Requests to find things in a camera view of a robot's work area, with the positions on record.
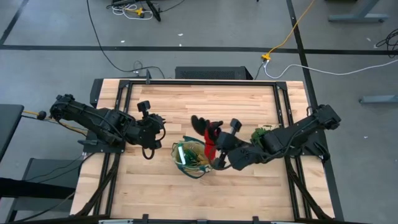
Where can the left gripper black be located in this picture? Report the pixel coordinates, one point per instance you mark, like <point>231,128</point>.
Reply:
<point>143,132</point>

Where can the green potted plant white pot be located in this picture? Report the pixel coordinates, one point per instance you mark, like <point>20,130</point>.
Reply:
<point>258,133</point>

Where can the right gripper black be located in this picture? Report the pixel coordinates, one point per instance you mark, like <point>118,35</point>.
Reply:
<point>237,157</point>

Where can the black computer case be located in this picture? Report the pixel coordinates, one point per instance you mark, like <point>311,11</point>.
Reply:
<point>211,73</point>

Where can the beige green gardening bag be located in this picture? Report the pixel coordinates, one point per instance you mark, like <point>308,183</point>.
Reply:
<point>186,168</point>

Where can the black desk top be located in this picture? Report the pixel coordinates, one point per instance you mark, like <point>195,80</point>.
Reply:
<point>9,124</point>

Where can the black table corner panel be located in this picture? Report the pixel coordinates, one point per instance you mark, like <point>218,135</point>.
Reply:
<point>95,91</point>

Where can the green spray bottle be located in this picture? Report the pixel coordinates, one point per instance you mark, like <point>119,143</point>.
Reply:
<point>182,155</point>

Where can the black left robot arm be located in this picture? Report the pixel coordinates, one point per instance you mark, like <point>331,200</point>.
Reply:
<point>93,119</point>

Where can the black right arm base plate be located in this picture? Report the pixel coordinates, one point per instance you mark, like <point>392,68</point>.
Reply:
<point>317,146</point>

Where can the grey metal cart base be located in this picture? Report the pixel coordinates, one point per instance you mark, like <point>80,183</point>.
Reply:
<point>46,168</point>

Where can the black aluminium table frame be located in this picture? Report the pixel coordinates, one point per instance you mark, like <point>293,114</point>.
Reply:
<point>202,82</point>

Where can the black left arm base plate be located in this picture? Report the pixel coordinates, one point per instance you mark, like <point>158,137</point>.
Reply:
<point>90,149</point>

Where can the grey metal desk foot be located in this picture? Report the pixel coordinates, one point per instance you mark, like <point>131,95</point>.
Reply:
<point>379,99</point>
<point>357,18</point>

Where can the red black gardening glove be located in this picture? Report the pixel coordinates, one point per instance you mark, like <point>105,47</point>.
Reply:
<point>211,146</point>

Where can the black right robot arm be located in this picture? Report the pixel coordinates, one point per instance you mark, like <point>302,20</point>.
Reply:
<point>295,133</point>

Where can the black power strip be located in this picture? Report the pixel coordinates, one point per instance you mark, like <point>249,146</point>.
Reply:
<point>154,11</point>

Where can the black desk foot bar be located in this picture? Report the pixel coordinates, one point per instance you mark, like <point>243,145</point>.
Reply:
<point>31,188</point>

